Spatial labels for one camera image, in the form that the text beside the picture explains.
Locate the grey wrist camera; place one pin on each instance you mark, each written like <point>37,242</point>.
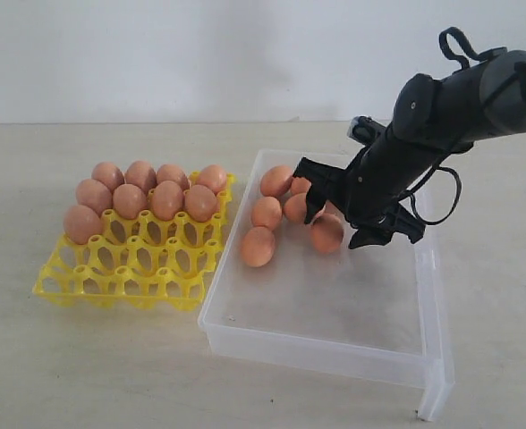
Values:
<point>365,130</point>

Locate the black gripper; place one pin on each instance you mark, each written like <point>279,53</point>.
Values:
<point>367,193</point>

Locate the yellow plastic egg tray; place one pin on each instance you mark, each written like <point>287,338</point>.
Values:
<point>142,261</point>

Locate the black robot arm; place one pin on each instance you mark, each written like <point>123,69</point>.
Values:
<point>432,120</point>

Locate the brown egg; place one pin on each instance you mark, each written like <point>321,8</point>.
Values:
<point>166,200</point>
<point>108,174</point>
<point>327,233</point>
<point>95,195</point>
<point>276,181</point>
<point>200,203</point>
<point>258,246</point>
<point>173,172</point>
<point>213,177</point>
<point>81,223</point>
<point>329,208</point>
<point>129,200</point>
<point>299,185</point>
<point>142,175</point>
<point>266,212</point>
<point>295,208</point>

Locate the clear plastic container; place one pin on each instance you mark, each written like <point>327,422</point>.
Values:
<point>375,313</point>

